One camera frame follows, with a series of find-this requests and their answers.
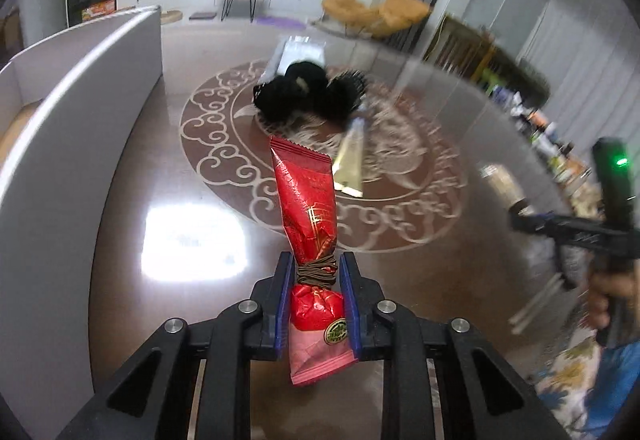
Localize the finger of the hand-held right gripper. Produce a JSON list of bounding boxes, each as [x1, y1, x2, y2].
[[553, 240, 584, 292], [507, 200, 552, 234]]

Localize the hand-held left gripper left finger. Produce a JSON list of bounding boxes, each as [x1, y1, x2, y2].
[[55, 251, 296, 440]]

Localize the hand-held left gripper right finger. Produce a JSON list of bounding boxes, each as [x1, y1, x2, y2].
[[339, 251, 571, 440]]

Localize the brown rubber band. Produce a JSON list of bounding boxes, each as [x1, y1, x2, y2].
[[296, 254, 341, 291]]

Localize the red foil snack packet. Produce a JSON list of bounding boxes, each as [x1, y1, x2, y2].
[[269, 136, 357, 387]]

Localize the white storage box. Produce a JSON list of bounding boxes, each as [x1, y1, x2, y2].
[[0, 5, 164, 423]]

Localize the person's right hand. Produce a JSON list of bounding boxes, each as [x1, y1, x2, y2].
[[582, 267, 637, 334]]

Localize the pair of white sticks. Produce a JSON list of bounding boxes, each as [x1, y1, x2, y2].
[[509, 270, 564, 336]]

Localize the clutter of bottles and toiletries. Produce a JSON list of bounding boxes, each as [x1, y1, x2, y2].
[[480, 70, 609, 217]]

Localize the floral printed cloth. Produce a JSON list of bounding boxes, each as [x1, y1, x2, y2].
[[534, 335, 607, 440]]

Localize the gold foil sachet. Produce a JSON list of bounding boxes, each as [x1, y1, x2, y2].
[[332, 117, 369, 199]]

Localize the wooden dining chair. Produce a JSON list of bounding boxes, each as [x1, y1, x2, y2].
[[425, 15, 494, 82]]

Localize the black bristly hair claw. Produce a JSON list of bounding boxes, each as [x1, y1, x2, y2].
[[320, 69, 371, 129]]

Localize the black fluffy hair accessory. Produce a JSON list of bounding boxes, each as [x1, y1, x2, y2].
[[252, 61, 331, 124]]

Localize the orange lounge chair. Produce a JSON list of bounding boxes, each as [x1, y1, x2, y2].
[[320, 0, 382, 29], [377, 0, 432, 37]]

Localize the silver flat packet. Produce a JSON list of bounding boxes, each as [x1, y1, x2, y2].
[[265, 36, 327, 76]]

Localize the purple floor mat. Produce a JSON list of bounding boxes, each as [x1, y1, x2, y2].
[[257, 16, 306, 31]]

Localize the colourful printed carton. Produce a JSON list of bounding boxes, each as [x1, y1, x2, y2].
[[81, 0, 117, 21]]

